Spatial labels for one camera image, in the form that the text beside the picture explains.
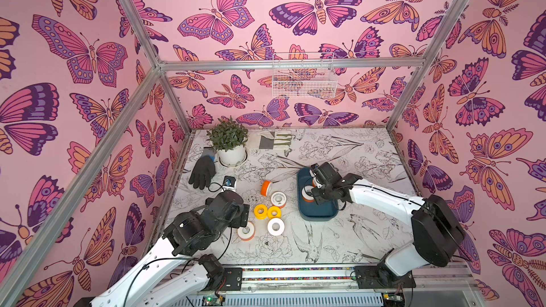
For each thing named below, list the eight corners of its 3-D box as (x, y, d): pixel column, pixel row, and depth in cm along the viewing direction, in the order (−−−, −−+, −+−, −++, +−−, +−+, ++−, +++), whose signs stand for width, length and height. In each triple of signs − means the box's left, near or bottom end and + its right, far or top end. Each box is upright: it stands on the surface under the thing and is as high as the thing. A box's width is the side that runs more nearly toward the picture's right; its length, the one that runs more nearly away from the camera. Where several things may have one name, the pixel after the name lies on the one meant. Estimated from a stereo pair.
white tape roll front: (267, 235, 85) (267, 232, 82) (268, 221, 89) (267, 217, 86) (284, 235, 85) (284, 232, 82) (284, 221, 89) (284, 217, 86)
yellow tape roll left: (254, 219, 90) (253, 217, 88) (255, 206, 93) (254, 204, 91) (267, 219, 90) (267, 217, 88) (267, 206, 93) (267, 204, 91)
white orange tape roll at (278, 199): (268, 204, 94) (268, 201, 92) (273, 191, 98) (273, 188, 96) (283, 209, 92) (283, 206, 90) (288, 196, 96) (288, 193, 94)
